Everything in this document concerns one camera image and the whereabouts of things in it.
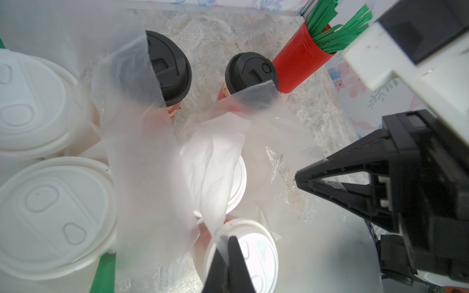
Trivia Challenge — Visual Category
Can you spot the red cup white lid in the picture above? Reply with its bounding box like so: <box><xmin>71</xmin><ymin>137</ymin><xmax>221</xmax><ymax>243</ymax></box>
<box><xmin>190</xmin><ymin>153</ymin><xmax>248</xmax><ymax>220</ymax></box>

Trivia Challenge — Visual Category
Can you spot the red cup black lid right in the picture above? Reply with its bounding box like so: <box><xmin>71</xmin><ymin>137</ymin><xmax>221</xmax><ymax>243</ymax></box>
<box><xmin>217</xmin><ymin>52</ymin><xmax>279</xmax><ymax>101</ymax></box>

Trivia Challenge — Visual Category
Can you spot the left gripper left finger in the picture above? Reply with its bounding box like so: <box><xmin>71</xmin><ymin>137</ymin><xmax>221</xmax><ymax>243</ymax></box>
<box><xmin>202</xmin><ymin>249</ymin><xmax>229</xmax><ymax>293</ymax></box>

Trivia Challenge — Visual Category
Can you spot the red cup black lid left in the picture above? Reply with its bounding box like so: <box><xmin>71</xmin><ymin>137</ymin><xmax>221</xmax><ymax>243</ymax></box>
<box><xmin>117</xmin><ymin>30</ymin><xmax>193</xmax><ymax>122</ymax></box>

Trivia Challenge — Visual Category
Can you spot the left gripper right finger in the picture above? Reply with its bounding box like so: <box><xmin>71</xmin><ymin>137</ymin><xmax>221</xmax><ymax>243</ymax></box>
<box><xmin>228</xmin><ymin>236</ymin><xmax>255</xmax><ymax>293</ymax></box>

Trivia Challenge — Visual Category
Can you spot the red cup black lid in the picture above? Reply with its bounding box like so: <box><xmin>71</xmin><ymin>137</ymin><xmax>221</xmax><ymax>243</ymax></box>
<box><xmin>217</xmin><ymin>52</ymin><xmax>279</xmax><ymax>101</ymax></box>
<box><xmin>117</xmin><ymin>30</ymin><xmax>193</xmax><ymax>122</ymax></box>

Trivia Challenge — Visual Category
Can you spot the green wrapped straws bundle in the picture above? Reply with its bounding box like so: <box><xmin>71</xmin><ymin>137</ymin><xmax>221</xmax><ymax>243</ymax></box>
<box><xmin>305</xmin><ymin>0</ymin><xmax>373</xmax><ymax>54</ymax></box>

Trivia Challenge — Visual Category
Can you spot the clear plastic carrier bag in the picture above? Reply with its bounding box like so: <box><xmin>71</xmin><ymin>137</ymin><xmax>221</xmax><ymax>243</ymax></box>
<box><xmin>1</xmin><ymin>1</ymin><xmax>117</xmax><ymax>293</ymax></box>

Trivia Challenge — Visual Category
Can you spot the white lid cup back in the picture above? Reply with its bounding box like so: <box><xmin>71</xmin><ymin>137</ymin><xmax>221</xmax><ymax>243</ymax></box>
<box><xmin>192</xmin><ymin>215</ymin><xmax>279</xmax><ymax>293</ymax></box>

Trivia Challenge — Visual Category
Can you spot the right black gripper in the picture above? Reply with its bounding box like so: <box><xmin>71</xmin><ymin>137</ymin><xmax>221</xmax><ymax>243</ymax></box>
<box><xmin>294</xmin><ymin>111</ymin><xmax>469</xmax><ymax>286</ymax></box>

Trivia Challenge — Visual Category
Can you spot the red straw holder cup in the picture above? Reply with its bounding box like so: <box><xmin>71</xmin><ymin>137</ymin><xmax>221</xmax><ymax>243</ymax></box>
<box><xmin>272</xmin><ymin>23</ymin><xmax>333</xmax><ymax>94</ymax></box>

